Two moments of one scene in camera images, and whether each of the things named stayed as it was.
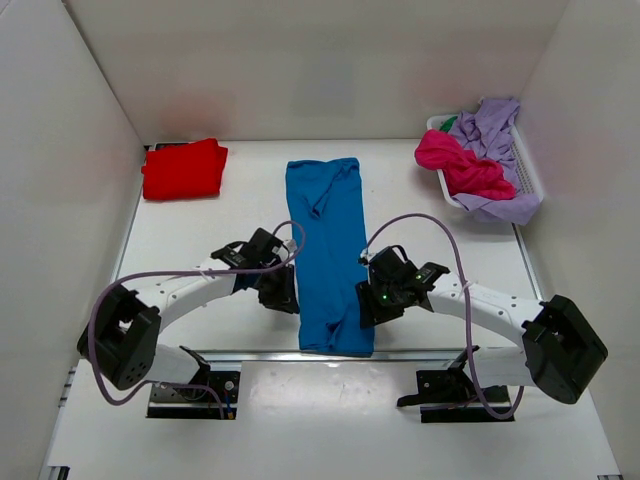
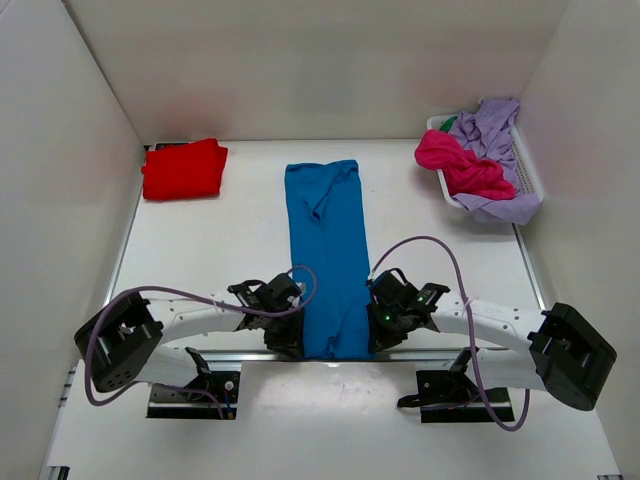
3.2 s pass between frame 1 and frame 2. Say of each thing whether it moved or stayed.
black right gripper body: moved
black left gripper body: moved
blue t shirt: stayed
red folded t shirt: stayed
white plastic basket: stayed
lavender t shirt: stayed
